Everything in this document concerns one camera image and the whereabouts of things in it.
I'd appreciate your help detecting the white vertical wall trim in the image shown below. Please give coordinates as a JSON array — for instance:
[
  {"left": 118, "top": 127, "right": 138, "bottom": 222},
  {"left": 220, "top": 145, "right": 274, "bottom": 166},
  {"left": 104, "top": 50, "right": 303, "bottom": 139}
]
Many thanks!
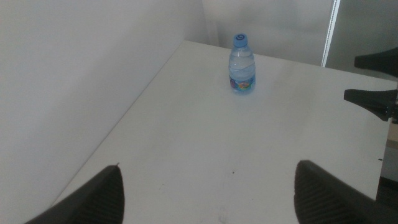
[{"left": 321, "top": 0, "right": 341, "bottom": 68}]

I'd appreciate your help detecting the clear water bottle blue cap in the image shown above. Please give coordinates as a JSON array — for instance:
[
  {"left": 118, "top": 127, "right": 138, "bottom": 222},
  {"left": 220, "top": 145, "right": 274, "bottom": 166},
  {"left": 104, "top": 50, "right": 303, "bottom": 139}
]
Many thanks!
[{"left": 228, "top": 33, "right": 257, "bottom": 96}]

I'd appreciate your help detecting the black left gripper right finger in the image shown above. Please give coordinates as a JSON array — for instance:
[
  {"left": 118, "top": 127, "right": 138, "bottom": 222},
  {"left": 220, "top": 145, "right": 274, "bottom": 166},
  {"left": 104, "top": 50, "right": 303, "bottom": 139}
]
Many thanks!
[{"left": 293, "top": 160, "right": 398, "bottom": 224}]

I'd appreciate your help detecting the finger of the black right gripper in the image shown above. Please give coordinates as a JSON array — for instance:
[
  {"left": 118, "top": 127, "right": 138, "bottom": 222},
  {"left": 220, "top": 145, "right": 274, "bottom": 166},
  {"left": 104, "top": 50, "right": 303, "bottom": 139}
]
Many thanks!
[
  {"left": 354, "top": 46, "right": 398, "bottom": 78},
  {"left": 343, "top": 88, "right": 398, "bottom": 123}
]

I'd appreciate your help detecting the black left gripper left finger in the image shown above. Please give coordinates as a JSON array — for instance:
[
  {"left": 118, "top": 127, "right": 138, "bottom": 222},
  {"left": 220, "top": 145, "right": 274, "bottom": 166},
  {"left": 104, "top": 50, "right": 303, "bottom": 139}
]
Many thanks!
[{"left": 26, "top": 164, "right": 125, "bottom": 224}]

